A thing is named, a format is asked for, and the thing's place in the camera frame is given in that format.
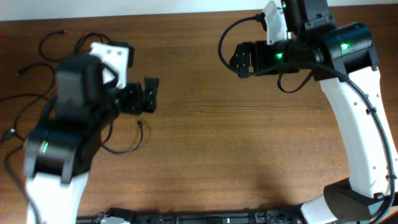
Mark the black micro usb cable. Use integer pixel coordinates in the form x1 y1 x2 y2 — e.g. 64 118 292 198
99 118 144 156

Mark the long black usb cable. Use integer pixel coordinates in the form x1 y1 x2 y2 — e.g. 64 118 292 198
0 62 57 146

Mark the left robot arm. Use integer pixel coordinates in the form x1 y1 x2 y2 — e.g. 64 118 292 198
24 54 159 223

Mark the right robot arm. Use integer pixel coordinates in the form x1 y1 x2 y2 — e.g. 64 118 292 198
224 0 397 223

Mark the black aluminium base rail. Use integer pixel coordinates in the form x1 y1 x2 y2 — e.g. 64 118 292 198
76 208 305 224

